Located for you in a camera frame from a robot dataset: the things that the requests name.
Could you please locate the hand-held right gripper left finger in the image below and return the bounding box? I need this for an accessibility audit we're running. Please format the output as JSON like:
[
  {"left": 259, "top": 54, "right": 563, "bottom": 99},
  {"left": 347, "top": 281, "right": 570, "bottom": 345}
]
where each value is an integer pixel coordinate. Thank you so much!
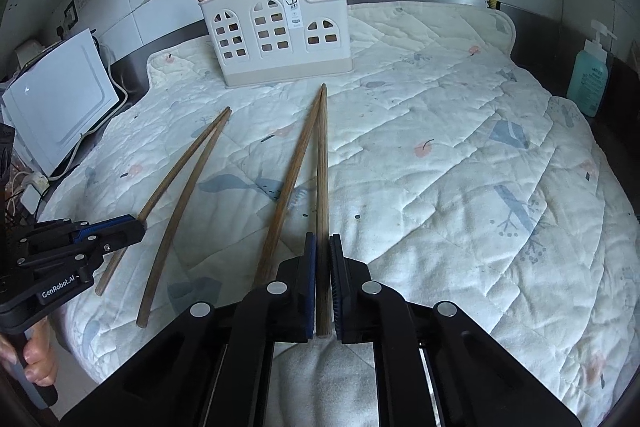
[{"left": 60, "top": 232, "right": 318, "bottom": 427}]

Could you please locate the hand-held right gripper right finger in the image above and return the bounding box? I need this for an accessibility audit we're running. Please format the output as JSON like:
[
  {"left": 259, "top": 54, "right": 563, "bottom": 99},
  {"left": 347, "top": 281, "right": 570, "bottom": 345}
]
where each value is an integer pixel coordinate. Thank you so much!
[{"left": 327, "top": 233, "right": 583, "bottom": 427}]

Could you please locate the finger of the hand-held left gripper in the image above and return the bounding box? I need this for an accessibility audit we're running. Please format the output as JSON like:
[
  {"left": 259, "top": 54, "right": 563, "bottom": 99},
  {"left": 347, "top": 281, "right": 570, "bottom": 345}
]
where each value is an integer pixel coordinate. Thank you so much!
[
  {"left": 22, "top": 214, "right": 147, "bottom": 244},
  {"left": 15, "top": 232, "right": 147, "bottom": 278}
]

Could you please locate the bunch of wooden chopsticks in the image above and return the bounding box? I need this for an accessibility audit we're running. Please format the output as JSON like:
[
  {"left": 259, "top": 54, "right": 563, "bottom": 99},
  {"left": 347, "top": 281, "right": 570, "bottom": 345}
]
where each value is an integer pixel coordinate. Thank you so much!
[{"left": 136, "top": 114, "right": 232, "bottom": 329}]

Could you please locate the cream plastic chopstick holder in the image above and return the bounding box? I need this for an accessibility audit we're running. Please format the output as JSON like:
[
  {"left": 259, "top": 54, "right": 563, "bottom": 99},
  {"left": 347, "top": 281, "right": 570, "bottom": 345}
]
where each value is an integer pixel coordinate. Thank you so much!
[{"left": 199, "top": 0, "right": 354, "bottom": 88}]

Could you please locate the person's left hand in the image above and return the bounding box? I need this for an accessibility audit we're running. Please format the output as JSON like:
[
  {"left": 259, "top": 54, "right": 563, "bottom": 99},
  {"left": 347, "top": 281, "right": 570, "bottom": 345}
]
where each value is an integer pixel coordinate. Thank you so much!
[{"left": 22, "top": 318, "right": 60, "bottom": 388}]

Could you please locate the white power adapter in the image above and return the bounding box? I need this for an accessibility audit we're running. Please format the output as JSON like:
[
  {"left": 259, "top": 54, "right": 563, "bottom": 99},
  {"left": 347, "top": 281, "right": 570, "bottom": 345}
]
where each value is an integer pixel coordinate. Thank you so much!
[{"left": 17, "top": 187, "right": 46, "bottom": 212}]

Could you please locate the cream quilted printed mat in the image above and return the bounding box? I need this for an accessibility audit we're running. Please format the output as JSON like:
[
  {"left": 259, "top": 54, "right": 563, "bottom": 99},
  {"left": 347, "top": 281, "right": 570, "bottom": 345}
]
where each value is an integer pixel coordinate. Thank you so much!
[{"left": 37, "top": 2, "right": 636, "bottom": 427}]

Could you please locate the white microwave oven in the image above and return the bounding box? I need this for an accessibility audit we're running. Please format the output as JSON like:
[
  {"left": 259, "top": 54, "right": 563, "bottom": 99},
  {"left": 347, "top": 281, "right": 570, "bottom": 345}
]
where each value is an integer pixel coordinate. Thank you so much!
[{"left": 1, "top": 28, "right": 121, "bottom": 178}]

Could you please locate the green soap pump bottle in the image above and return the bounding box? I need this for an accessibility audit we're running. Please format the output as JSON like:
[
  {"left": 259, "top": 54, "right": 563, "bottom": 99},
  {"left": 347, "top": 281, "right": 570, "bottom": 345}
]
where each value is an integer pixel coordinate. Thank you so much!
[{"left": 566, "top": 20, "right": 618, "bottom": 118}]

